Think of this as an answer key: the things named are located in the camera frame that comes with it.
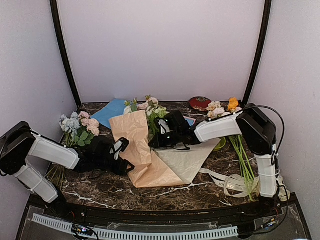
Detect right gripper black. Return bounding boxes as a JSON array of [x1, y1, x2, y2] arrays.
[[149, 129, 182, 149]]

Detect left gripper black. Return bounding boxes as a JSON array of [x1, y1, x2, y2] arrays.
[[94, 154, 135, 176]]

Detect green leafy fake flower bunch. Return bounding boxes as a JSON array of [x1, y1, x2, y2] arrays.
[[146, 105, 168, 136]]

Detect beige pink wrapping paper sheet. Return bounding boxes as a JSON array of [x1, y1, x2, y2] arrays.
[[108, 109, 222, 189]]

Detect white rose fake flower stem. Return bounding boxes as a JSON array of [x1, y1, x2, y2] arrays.
[[123, 98, 138, 114]]

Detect pink rose fake flower stem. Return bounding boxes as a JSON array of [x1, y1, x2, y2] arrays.
[[137, 95, 159, 110]]

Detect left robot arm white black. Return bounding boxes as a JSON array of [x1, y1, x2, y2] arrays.
[[0, 121, 135, 218]]

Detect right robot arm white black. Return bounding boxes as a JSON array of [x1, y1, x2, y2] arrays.
[[149, 103, 280, 217]]

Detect right pile of fake flowers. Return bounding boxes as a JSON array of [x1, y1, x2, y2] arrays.
[[206, 96, 258, 202]]

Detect pile of fake flowers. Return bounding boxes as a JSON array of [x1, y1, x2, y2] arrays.
[[45, 111, 100, 190], [206, 96, 258, 202]]

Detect left pile of fake flowers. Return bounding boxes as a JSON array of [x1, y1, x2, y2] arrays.
[[45, 111, 100, 190]]

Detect red round embroidered cushion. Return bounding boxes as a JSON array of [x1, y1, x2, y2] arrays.
[[188, 96, 212, 112]]

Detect lime green bowl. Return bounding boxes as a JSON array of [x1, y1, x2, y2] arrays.
[[213, 137, 227, 152]]

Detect blue wrapping paper sheet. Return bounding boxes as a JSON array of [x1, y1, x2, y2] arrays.
[[90, 98, 196, 131]]

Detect white printed ribbon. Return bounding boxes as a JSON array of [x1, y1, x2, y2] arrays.
[[199, 168, 261, 200]]

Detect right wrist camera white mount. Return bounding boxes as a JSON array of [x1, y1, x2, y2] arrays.
[[154, 110, 192, 137]]

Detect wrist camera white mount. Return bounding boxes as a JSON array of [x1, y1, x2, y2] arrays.
[[109, 137, 130, 161], [154, 110, 192, 137]]

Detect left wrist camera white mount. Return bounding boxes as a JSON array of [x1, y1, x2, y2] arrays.
[[109, 137, 130, 161]]

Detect white slotted cable duct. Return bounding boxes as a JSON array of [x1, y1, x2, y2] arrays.
[[32, 213, 239, 240]]

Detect right black frame post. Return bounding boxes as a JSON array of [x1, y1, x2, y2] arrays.
[[241, 0, 272, 106]]

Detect black frame post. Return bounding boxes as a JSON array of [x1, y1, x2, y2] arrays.
[[49, 0, 82, 107], [241, 0, 272, 106]]

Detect left black frame post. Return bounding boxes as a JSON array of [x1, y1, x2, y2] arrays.
[[49, 0, 82, 107]]

